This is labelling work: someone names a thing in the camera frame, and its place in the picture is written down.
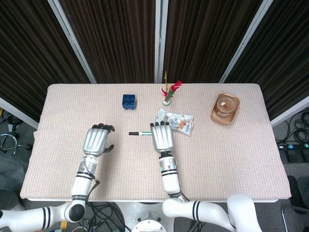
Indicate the silver aluminium partition post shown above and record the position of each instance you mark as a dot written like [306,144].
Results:
[72,43]
[246,41]
[160,41]

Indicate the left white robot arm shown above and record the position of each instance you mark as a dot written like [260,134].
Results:
[82,183]

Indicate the chrome stool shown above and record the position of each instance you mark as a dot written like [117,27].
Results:
[9,137]

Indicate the silver aluminium partition rail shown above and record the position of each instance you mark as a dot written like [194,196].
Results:
[17,112]
[289,111]

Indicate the black power strip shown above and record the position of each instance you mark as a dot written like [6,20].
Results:
[294,146]

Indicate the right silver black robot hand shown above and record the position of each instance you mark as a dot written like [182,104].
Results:
[163,139]

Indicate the small vase with red flowers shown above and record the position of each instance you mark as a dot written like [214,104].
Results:
[169,94]

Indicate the person in grey clothes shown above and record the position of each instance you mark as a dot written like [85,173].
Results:
[12,169]

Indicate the dark ribbed partition panel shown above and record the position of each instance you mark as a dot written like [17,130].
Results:
[205,41]
[31,60]
[116,41]
[282,60]

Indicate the blue plastic building block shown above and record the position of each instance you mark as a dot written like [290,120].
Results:
[129,102]

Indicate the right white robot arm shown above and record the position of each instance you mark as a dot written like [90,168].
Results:
[171,181]

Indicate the green white marker body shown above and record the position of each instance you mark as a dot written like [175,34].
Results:
[144,133]

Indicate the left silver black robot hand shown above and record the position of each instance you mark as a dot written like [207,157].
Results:
[95,142]

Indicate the silver snack bag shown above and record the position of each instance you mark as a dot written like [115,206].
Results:
[183,123]

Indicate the black marker cap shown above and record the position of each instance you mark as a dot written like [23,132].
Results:
[133,133]

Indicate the black office chair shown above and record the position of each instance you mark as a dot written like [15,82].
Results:
[300,191]

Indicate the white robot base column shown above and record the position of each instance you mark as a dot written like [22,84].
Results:
[144,215]

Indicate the clear glass jar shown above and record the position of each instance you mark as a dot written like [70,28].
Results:
[225,105]

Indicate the brown wooden tray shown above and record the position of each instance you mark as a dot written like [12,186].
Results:
[223,120]

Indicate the beige woven tablecloth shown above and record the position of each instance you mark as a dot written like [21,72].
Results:
[217,164]

